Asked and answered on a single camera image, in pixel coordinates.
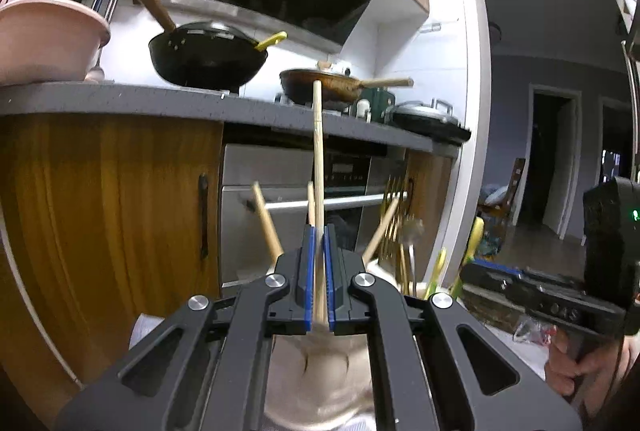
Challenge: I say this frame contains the narrow wooden cabinet door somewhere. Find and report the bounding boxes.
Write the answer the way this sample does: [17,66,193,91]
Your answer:
[405,151,453,282]

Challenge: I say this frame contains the yellow-green spatula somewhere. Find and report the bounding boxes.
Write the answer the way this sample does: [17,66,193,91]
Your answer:
[254,31,288,52]

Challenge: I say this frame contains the green kettle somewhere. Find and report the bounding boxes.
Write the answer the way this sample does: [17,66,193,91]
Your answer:
[350,88,397,124]

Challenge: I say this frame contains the green-handled yellow tulip utensil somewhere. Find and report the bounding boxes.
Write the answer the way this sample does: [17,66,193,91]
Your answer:
[451,216,486,299]
[429,248,448,301]

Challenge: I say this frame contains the built-in steel oven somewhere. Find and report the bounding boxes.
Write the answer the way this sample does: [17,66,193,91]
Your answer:
[220,143,416,289]

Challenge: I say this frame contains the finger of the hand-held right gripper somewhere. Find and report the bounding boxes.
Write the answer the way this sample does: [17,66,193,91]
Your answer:
[471,260,587,297]
[460,263,527,310]

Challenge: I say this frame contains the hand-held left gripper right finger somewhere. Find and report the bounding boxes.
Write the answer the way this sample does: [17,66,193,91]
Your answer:
[324,222,583,431]

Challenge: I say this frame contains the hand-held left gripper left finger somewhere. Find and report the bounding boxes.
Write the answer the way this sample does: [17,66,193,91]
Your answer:
[52,223,318,431]

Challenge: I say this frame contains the black wok with wooden handle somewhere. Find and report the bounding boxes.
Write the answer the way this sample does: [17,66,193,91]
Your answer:
[129,0,269,89]

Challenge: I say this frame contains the pink plastic basin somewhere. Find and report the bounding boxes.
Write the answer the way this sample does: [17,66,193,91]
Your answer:
[0,0,112,86]

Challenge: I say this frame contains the silver fork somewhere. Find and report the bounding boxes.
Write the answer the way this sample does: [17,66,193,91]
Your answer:
[400,217,425,297]

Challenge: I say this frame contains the brown frying pan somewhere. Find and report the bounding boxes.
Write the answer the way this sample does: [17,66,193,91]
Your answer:
[279,67,415,108]

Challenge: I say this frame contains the black electric griddle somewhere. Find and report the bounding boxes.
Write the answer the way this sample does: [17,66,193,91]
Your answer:
[387,98,473,146]

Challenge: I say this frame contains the person's right hand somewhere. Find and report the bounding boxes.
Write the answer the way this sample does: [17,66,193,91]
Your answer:
[545,326,626,407]

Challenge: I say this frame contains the silver forks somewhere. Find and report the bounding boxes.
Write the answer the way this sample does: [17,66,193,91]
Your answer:
[380,176,411,297]

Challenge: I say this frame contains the cream floral ceramic utensil holder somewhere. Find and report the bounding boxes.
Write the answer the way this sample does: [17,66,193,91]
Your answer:
[222,256,438,429]

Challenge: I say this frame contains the wooden chair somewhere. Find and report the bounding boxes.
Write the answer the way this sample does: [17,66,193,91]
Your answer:
[477,158,528,242]

